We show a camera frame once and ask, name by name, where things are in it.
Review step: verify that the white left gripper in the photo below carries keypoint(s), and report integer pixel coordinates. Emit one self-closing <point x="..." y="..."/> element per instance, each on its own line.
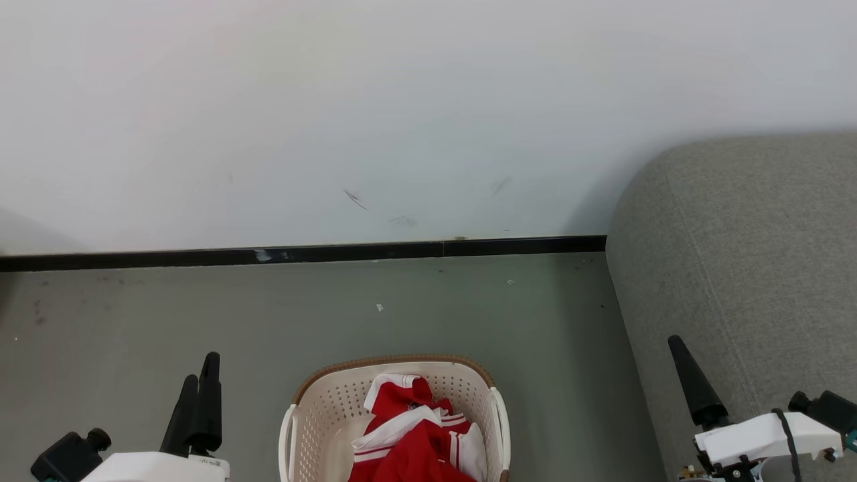
<point x="161" y="470"/>

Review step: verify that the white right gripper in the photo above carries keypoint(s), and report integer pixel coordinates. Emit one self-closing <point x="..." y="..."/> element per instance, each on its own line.
<point x="750" y="438"/>

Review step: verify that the red and white garment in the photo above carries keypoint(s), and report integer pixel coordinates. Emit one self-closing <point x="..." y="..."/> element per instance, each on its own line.
<point x="415" y="448"/>

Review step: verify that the grey fabric sofa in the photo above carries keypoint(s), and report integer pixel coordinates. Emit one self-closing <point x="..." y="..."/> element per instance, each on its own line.
<point x="750" y="254"/>

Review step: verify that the beige plastic laundry basket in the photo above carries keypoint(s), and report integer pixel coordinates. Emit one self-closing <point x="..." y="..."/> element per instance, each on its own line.
<point x="321" y="415"/>

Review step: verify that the black baseboard strip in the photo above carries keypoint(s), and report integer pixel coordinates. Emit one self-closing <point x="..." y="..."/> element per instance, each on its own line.
<point x="335" y="254"/>

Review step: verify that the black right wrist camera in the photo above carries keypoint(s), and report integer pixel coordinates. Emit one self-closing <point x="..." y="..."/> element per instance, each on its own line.
<point x="830" y="410"/>

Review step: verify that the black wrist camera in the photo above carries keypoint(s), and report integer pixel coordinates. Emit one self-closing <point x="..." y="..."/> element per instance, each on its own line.
<point x="67" y="460"/>
<point x="830" y="410"/>

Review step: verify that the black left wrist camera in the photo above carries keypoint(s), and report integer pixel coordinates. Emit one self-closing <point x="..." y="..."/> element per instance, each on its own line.
<point x="67" y="460"/>

